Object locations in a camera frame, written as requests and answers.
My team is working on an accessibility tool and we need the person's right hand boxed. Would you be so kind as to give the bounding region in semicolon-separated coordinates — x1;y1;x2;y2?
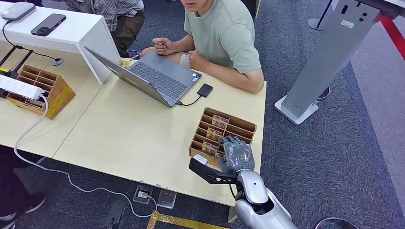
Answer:
152;37;177;56

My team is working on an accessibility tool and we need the person's left hand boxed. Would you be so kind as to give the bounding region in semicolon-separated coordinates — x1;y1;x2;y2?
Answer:
188;50;211;73

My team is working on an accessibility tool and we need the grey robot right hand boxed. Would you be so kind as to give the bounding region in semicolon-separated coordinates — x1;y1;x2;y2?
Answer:
217;135;256;175

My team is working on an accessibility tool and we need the patterned brown card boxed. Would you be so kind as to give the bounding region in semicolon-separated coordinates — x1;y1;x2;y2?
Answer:
212;114;229;130
206;127;224;142
201;141;219;156

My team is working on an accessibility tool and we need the wooden card holder with cards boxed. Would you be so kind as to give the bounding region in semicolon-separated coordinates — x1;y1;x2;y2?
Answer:
189;107;257;168

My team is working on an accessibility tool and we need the person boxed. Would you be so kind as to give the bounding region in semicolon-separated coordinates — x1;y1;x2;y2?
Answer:
0;145;47;229
141;0;265;94
63;0;146;58

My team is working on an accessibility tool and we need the small white object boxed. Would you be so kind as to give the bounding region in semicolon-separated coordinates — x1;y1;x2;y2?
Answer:
180;52;191;69

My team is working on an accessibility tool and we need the black external drive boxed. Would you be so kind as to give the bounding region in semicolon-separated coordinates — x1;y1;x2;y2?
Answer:
196;83;214;98

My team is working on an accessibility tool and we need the grey open laptop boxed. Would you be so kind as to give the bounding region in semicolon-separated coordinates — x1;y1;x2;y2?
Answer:
84;46;203;108

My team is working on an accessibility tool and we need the floor socket box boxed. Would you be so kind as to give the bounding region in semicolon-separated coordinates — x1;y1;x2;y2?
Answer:
132;184;154;206
157;188;178;209

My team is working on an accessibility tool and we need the white desk riser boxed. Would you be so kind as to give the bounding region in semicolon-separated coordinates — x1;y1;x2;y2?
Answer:
0;1;122;85

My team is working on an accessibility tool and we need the yellow floor tape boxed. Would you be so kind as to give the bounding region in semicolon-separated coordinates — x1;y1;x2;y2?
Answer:
146;210;229;229

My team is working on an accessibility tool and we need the black smartphone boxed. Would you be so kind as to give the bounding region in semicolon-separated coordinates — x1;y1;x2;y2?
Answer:
30;13;67;37

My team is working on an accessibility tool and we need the stanchion pole with base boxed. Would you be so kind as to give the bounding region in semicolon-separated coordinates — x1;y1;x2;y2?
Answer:
307;0;333;32

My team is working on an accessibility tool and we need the grey kiosk stand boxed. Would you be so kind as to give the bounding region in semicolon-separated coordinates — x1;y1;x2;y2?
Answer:
273;0;381;126

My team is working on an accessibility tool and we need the black floor object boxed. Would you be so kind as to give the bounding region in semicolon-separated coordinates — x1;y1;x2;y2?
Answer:
104;198;128;229

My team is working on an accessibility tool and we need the white power strip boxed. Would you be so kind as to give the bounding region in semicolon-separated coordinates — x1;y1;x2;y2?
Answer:
0;73;46;101

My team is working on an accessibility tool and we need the grey mini computer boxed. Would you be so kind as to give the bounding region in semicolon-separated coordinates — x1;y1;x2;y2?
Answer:
0;1;37;22

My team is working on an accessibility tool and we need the black desk stand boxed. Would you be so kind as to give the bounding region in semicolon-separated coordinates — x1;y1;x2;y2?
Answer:
0;45;34;99

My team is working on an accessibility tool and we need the red bar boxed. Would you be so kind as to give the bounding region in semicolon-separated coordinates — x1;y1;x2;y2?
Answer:
377;14;405;61

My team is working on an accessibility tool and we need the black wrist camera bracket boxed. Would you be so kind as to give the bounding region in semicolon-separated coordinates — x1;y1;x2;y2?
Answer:
189;157;238;185

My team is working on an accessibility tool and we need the black drive cable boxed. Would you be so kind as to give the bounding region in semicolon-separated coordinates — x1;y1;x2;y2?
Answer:
176;95;202;107

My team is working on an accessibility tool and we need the thin looped floor cable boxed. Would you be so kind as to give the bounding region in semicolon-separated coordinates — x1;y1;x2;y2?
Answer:
314;217;361;229

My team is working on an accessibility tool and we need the thin black cable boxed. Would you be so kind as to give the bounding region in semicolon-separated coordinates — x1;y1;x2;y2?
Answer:
1;20;64;67

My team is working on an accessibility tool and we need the white power cable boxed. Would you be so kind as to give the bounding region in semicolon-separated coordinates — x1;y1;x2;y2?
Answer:
13;94;158;219

